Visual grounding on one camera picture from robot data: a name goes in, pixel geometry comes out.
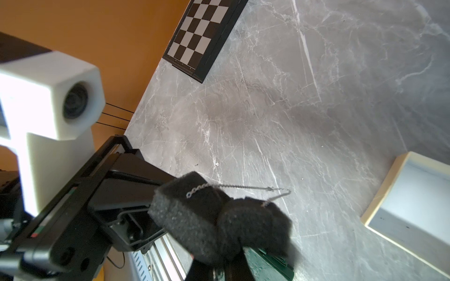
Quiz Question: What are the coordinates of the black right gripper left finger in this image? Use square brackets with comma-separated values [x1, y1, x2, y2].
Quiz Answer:
[185, 259, 214, 281]

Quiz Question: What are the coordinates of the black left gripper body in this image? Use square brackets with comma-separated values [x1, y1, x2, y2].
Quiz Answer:
[1, 135, 132, 281]

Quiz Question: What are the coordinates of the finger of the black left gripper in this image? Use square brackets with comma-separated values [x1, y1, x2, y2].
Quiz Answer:
[88, 153, 175, 214]
[109, 208, 167, 252]

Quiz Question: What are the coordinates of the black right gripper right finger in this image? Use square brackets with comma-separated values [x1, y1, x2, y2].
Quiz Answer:
[225, 249, 255, 281]

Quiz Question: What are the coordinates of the silver necklace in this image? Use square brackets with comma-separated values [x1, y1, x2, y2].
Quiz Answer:
[185, 182, 292, 208]

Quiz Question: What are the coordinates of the green booklet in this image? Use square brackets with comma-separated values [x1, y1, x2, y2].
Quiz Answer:
[244, 248, 294, 281]

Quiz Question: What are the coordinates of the black white chessboard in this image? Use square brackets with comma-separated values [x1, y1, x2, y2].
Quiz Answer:
[163, 0, 248, 83]

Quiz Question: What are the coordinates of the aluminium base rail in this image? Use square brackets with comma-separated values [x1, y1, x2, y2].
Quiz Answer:
[130, 234, 193, 281]

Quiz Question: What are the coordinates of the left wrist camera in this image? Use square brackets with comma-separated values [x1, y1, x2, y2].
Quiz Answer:
[1, 51, 105, 217]

